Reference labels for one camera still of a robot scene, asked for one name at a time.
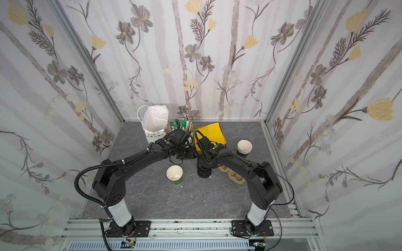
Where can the yellow napkins stack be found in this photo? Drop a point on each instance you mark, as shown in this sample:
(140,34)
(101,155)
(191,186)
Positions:
(213,132)

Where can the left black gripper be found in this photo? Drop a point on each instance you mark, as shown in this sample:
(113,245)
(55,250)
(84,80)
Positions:
(187,152)

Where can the white patterned paper bag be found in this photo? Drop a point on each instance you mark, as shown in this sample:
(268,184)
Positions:
(154,121)

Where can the black paper cup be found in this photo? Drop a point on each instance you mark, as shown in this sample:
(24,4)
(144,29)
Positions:
(244,147)

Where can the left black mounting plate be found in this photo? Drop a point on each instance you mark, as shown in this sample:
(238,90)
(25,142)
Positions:
(143,228)

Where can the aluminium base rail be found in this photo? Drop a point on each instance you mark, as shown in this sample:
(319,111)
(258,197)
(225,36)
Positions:
(296,234)

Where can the green paper cup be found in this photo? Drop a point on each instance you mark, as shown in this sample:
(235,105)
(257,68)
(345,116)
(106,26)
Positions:
(175,174)

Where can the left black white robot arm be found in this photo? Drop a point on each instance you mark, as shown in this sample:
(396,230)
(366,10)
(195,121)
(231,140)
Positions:
(110,183)

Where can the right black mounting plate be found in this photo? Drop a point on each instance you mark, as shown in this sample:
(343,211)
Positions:
(241,228)

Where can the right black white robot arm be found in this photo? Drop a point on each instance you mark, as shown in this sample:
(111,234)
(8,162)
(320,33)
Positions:
(263,183)

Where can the green white straws bundle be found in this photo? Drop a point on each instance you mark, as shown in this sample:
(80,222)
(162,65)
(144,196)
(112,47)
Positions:
(183,124)

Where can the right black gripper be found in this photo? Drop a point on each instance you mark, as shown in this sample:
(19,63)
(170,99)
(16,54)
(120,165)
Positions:
(203,159)

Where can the brown pulp cup carrier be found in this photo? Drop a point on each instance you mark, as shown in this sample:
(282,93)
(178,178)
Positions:
(233,176)

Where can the black cup lid stack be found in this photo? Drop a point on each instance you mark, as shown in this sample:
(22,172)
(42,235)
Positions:
(204,174)

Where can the black mounting plate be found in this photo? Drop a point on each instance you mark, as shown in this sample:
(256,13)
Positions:
(143,228)
(241,228)

